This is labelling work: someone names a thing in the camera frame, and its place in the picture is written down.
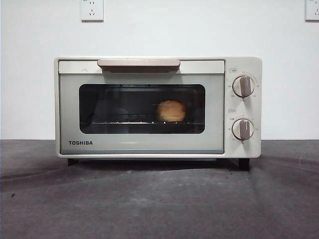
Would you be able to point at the round golden bread roll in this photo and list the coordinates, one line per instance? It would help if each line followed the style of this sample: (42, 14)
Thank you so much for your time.
(172, 110)

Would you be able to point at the white oven temperature knob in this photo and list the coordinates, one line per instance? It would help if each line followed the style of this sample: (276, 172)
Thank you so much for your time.
(243, 86)

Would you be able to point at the white Toshiba toaster oven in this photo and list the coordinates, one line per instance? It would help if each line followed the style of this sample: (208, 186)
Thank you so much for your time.
(243, 109)

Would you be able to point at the white wall power socket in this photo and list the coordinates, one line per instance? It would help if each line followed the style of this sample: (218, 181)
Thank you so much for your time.
(92, 11)
(313, 11)

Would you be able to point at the white oven timer knob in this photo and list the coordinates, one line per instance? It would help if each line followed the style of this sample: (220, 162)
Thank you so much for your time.
(242, 129)

